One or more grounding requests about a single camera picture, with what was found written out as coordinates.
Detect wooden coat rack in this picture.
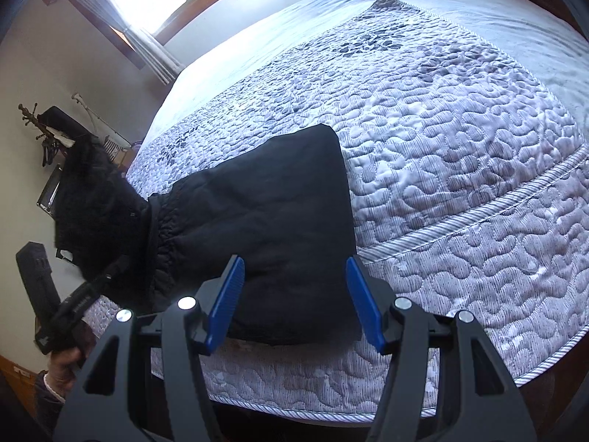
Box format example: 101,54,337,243
18,104,70,167

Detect black hanging garment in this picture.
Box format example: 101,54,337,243
37,106,89,144

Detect person's left forearm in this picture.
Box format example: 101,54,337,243
34,371,71,425

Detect black folding chair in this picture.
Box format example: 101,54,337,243
37,165,66,213

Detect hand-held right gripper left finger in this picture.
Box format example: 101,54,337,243
53,255,246,442

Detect light blue bed sheet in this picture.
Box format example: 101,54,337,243
145,0,589,157

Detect person's left hand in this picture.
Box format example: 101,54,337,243
45,330,97,397

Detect grey curtain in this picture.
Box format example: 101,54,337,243
62,0,181,85

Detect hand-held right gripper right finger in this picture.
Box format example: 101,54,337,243
346,256,537,442

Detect quilted lilac bedspread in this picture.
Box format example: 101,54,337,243
80,0,589,413

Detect white wire rack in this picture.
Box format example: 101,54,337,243
71,93,135,158

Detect black padded pants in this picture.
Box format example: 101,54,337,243
53,124,369,347

